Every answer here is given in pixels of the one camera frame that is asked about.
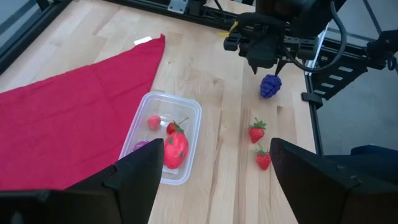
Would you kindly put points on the purple white-striped toy ball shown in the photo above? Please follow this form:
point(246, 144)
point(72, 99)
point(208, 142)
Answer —
point(141, 145)

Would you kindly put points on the black slotted side bracket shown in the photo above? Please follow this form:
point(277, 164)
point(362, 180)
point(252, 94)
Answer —
point(342, 77)

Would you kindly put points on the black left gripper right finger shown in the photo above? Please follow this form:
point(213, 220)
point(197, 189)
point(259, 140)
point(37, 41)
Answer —
point(326, 193)

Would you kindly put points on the small long-stemmed toy strawberry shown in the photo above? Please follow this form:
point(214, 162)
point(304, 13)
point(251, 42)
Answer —
point(171, 127)

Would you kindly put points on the large red toy tomato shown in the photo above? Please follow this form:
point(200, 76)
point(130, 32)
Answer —
point(176, 151)

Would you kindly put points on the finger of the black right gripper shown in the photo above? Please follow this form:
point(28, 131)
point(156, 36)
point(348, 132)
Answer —
point(280, 65)
point(254, 66)

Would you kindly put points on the dark blue chair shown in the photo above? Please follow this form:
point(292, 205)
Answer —
point(376, 155)

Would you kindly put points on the clear plastic tupperware container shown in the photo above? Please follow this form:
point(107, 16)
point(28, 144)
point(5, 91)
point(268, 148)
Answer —
point(174, 105)

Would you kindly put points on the silver metal strip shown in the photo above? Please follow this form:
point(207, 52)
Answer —
point(311, 63)

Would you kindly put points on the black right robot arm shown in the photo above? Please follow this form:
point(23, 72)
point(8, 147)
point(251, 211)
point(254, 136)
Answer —
point(311, 15)

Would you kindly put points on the silver metal bracket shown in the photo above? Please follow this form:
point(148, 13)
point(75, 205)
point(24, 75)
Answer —
point(178, 5)

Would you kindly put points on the red cloth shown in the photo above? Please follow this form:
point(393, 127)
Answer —
point(62, 124)

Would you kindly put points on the black jointed stand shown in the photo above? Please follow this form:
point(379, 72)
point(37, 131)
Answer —
point(382, 46)

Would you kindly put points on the small pink toy peach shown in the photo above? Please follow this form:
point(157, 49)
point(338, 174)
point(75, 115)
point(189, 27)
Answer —
point(154, 122)

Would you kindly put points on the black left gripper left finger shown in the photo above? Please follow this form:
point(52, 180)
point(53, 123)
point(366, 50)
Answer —
point(93, 199)

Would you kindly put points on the red toy strawberry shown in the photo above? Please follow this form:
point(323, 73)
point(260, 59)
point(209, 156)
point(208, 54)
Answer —
point(256, 133)
point(263, 160)

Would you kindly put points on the blue toy grape bunch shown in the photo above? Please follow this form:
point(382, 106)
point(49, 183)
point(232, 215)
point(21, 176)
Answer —
point(270, 86)

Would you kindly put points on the white cloth tag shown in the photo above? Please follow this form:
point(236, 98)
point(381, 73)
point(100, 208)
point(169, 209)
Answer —
point(143, 40)

